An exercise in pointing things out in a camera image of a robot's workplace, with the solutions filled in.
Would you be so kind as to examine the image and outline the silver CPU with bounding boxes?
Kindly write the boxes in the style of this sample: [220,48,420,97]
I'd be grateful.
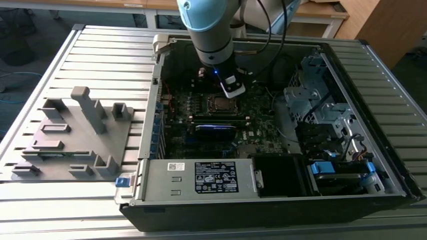
[212,97,236,111]

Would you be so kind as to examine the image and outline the metal socket cover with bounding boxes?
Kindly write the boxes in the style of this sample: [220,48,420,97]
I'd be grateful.
[207,94,241,115]

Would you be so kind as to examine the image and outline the CPU socket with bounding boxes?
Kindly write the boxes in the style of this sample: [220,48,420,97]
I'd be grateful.
[204,92,244,117]

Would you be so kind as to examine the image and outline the silver metal disk bay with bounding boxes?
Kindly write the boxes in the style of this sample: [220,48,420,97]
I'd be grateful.
[281,48,360,132]

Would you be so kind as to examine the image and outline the green motherboard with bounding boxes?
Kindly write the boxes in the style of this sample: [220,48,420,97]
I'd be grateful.
[159,81,293,160]

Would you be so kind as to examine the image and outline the black graphics card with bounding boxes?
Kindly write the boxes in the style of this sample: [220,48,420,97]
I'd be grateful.
[193,123,239,141]

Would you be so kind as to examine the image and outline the grey chipset heatsink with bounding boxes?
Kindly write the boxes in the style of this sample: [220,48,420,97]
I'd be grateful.
[236,143,259,155]

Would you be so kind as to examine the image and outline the wooden desk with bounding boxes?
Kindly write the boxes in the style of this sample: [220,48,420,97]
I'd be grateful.
[0,0,157,28]
[145,0,351,38]

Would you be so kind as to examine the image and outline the blue disk carrier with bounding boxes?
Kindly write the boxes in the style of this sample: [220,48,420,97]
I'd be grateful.
[308,160,336,175]

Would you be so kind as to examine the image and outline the silver power supply unit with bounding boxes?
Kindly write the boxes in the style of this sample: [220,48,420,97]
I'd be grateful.
[134,157,264,202]

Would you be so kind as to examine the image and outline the grey parts rack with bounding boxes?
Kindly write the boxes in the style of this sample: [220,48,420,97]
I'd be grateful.
[10,86,134,181]

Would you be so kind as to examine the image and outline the blue case clip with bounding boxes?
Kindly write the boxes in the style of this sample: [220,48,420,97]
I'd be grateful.
[113,176,130,188]

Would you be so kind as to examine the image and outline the wooden cabinet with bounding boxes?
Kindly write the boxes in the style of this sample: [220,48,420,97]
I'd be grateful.
[335,0,427,71]

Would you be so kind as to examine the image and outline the green RAM stick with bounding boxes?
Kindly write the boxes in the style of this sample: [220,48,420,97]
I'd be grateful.
[36,151,90,158]

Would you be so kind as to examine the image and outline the black hard disk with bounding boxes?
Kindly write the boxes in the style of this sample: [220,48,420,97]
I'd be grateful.
[312,173,364,196]

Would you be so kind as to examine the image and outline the black PC case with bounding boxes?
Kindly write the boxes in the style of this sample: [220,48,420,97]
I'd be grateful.
[112,33,427,232]

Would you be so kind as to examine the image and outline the black office chair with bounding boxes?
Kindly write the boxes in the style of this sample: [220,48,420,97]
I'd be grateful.
[0,7,38,67]

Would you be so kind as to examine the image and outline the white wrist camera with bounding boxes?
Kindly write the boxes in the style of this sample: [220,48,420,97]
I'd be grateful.
[219,74,247,99]

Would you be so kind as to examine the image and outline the grey case latch handle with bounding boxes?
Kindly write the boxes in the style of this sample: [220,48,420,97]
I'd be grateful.
[151,34,171,55]

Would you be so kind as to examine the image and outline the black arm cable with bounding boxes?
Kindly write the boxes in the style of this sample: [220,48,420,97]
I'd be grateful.
[232,0,271,55]
[251,0,288,83]

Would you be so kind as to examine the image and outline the black power cable bundle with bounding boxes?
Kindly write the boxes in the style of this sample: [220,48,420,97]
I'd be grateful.
[295,122,335,153]

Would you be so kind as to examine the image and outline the coloured power wires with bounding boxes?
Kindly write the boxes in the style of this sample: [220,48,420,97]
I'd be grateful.
[351,147,369,161]

